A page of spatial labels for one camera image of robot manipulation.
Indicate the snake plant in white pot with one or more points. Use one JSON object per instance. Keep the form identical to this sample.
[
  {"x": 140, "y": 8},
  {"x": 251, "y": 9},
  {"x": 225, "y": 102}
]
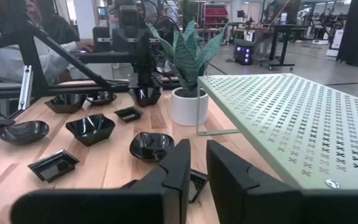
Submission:
[{"x": 186, "y": 109}]

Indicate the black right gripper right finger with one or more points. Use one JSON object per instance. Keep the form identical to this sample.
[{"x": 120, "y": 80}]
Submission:
[{"x": 244, "y": 202}]

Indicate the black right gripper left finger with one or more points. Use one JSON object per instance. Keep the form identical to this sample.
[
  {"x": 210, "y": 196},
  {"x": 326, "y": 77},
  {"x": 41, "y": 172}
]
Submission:
[{"x": 154, "y": 205}]

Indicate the green perforated metal shelf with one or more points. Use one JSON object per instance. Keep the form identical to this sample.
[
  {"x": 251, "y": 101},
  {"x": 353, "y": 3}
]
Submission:
[{"x": 291, "y": 124}]

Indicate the black partition panel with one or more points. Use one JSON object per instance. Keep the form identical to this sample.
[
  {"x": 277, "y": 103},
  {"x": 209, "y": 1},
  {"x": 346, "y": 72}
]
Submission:
[{"x": 357, "y": 31}]

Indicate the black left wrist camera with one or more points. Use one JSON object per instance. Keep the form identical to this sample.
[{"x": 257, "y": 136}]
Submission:
[{"x": 129, "y": 17}]

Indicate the black deep faceted mini bowl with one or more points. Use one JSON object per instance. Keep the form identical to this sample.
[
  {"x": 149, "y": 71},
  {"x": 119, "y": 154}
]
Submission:
[{"x": 145, "y": 97}]

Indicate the black deep square mini bowl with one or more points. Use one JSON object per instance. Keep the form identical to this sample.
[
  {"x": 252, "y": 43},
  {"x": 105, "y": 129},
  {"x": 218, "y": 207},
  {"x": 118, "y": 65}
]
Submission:
[{"x": 91, "y": 129}]

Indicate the red storage shelving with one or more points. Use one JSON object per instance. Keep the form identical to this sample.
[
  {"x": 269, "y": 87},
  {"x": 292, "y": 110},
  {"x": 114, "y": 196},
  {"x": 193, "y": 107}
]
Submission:
[{"x": 216, "y": 13}]

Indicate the computer tower with purple lights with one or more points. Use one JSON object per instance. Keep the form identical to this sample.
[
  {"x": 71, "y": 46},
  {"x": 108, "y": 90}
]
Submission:
[{"x": 244, "y": 53}]

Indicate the black square mini plate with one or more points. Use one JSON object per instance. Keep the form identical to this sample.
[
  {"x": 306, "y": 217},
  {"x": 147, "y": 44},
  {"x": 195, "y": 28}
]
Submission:
[
  {"x": 53, "y": 166},
  {"x": 128, "y": 114},
  {"x": 197, "y": 185}
]

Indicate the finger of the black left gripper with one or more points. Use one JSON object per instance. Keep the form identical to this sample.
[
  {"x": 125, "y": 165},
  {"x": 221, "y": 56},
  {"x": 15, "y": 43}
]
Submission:
[{"x": 101, "y": 33}]

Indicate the black leaf-shaped mini plate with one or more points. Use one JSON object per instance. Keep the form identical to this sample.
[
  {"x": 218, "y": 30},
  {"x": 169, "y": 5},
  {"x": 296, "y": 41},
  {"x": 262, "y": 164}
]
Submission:
[
  {"x": 23, "y": 132},
  {"x": 102, "y": 99}
]

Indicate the white panel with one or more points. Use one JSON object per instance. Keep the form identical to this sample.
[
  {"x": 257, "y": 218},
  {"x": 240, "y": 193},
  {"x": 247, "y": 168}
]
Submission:
[{"x": 336, "y": 40}]

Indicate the black scalloped mini plate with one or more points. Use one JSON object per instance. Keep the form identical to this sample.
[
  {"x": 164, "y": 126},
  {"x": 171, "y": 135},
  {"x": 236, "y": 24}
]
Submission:
[{"x": 130, "y": 184}]

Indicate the black standing desk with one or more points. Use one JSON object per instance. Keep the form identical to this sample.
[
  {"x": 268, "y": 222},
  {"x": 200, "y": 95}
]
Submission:
[{"x": 284, "y": 43}]

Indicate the person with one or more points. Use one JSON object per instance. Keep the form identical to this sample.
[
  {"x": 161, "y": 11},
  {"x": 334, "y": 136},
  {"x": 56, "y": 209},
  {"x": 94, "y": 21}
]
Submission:
[{"x": 54, "y": 63}]

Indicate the black hexagonal mini bowl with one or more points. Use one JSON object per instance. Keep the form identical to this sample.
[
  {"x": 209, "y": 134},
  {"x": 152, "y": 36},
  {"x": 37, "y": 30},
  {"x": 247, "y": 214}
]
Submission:
[{"x": 66, "y": 104}]

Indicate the silver aluminium profile bar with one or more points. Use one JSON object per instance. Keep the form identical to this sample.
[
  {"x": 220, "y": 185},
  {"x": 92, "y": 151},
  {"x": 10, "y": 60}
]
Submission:
[{"x": 25, "y": 88}]

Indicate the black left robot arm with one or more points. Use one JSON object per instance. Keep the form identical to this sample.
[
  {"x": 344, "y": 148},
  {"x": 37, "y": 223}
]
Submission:
[{"x": 143, "y": 71}]

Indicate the black flower-shaped mini bowl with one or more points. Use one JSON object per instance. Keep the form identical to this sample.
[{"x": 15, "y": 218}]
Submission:
[{"x": 151, "y": 146}]

